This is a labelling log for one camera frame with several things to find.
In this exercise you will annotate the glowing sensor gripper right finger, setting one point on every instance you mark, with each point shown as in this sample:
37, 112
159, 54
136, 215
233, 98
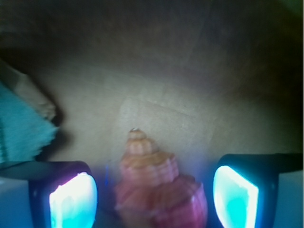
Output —
260, 190

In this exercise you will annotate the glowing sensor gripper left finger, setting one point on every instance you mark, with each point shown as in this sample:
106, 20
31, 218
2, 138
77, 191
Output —
54, 194

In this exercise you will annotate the orange spiral conch shell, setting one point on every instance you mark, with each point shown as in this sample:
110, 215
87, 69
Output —
152, 192

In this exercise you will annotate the teal patterned cloth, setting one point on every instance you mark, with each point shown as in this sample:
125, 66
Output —
23, 132

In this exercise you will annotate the crumpled brown paper bag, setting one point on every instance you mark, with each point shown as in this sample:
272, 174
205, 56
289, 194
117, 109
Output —
203, 78

